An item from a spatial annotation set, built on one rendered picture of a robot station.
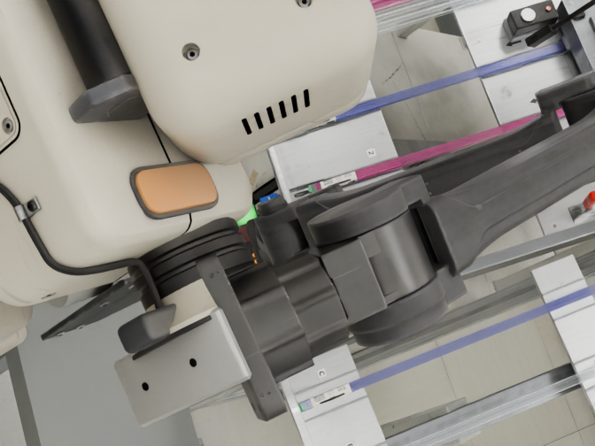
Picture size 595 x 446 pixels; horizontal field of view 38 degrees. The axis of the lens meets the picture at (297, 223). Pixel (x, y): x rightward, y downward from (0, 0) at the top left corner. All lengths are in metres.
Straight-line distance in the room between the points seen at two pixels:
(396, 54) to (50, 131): 1.58
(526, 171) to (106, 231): 0.37
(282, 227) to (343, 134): 0.45
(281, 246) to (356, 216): 0.42
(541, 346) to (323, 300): 2.65
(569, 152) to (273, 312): 0.33
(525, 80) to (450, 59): 0.73
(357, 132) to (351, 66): 0.93
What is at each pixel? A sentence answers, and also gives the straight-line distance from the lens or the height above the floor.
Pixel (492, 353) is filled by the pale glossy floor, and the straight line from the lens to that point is 2.98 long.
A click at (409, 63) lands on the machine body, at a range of 2.09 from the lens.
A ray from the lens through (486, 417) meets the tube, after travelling 1.30.
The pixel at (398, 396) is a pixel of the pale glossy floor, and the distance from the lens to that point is 2.55.
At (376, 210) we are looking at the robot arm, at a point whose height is 1.28.
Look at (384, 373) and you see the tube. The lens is 1.28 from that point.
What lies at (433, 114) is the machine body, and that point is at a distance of 2.06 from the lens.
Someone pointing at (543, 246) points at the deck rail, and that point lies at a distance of 1.43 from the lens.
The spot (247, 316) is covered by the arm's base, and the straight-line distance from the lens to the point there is 0.59.
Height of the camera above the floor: 1.65
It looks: 41 degrees down
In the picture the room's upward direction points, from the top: 58 degrees clockwise
